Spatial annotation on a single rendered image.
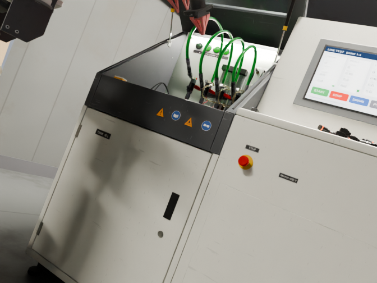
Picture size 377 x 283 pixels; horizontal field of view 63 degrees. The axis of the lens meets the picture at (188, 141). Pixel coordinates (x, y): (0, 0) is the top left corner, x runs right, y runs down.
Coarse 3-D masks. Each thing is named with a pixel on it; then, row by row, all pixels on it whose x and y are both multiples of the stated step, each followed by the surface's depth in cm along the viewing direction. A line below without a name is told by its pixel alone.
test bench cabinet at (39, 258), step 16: (144, 128) 128; (64, 160) 139; (208, 176) 111; (192, 208) 111; (192, 224) 110; (32, 240) 138; (32, 256) 136; (176, 256) 110; (32, 272) 135; (48, 272) 140; (64, 272) 129
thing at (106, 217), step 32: (96, 128) 135; (128, 128) 128; (96, 160) 132; (128, 160) 126; (160, 160) 120; (192, 160) 114; (64, 192) 136; (96, 192) 129; (128, 192) 123; (160, 192) 117; (192, 192) 112; (64, 224) 133; (96, 224) 126; (128, 224) 120; (160, 224) 115; (64, 256) 130; (96, 256) 123; (128, 256) 118; (160, 256) 113
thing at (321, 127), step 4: (320, 128) 107; (324, 128) 107; (344, 128) 106; (328, 132) 107; (332, 132) 109; (336, 132) 106; (340, 132) 105; (344, 132) 105; (348, 132) 105; (344, 136) 105; (348, 136) 103; (352, 136) 103; (356, 140) 103; (360, 140) 104; (364, 140) 103; (368, 140) 103; (368, 144) 100; (372, 144) 102; (376, 144) 101
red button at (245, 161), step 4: (244, 156) 103; (248, 156) 106; (240, 160) 103; (244, 160) 103; (248, 160) 103; (252, 160) 105; (240, 164) 103; (244, 164) 102; (248, 164) 103; (252, 164) 105; (244, 168) 106; (248, 168) 105
